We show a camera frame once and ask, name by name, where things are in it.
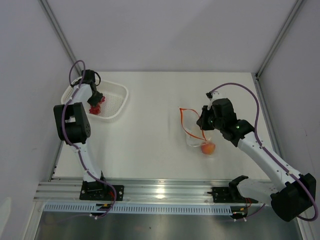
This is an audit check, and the red toy grape bunch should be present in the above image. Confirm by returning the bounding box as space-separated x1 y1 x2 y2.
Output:
89 96 106 115

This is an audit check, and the clear red zip bag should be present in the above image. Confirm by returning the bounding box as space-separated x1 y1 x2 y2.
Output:
179 107 216 157

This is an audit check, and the red toy tomato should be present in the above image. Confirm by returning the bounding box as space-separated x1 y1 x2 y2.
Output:
200 141 216 156

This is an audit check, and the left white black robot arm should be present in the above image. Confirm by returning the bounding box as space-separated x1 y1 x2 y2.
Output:
53 69 109 200

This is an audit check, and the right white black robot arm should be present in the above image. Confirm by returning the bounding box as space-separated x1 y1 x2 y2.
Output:
196 97 319 222

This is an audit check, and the white perforated plastic basket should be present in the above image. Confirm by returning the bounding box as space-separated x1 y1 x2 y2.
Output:
60 79 129 123

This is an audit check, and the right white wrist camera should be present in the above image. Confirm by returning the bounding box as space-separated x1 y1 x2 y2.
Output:
206 91 224 103

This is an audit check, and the right aluminium frame post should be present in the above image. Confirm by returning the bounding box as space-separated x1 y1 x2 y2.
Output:
254 0 308 80

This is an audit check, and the aluminium frame post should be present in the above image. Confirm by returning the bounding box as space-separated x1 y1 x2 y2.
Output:
38 0 77 64
254 0 308 80

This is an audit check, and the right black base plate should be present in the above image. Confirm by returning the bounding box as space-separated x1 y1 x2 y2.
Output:
207 186 258 204

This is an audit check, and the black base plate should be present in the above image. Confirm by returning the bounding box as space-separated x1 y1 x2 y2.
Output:
207 186 258 204
79 185 125 202

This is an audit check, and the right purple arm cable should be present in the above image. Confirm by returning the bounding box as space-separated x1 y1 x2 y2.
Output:
206 82 317 222

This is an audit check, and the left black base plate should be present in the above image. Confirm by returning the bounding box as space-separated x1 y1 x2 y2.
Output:
79 185 125 202

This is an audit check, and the aluminium mounting rail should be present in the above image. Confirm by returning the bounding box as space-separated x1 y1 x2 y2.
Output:
33 178 230 205

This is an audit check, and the left aluminium frame post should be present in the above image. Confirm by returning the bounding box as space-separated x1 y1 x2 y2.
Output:
38 0 77 64

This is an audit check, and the white slotted cable duct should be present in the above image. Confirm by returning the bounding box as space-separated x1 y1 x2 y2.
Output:
43 202 232 216

